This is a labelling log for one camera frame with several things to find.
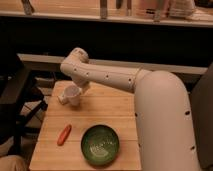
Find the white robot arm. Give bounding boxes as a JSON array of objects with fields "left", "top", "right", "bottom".
[{"left": 60, "top": 48, "right": 201, "bottom": 171}]

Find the grey chair at right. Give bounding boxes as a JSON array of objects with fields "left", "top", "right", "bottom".
[{"left": 190, "top": 62, "right": 213, "bottom": 171}]

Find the green bowl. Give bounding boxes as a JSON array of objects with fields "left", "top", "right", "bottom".
[{"left": 81, "top": 125, "right": 120, "bottom": 166}]

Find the dark chair at left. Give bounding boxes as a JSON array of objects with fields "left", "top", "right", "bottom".
[{"left": 0, "top": 55, "right": 47, "bottom": 155}]

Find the white ceramic cup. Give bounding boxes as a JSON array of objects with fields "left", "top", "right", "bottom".
[{"left": 64, "top": 85, "right": 81, "bottom": 106}]

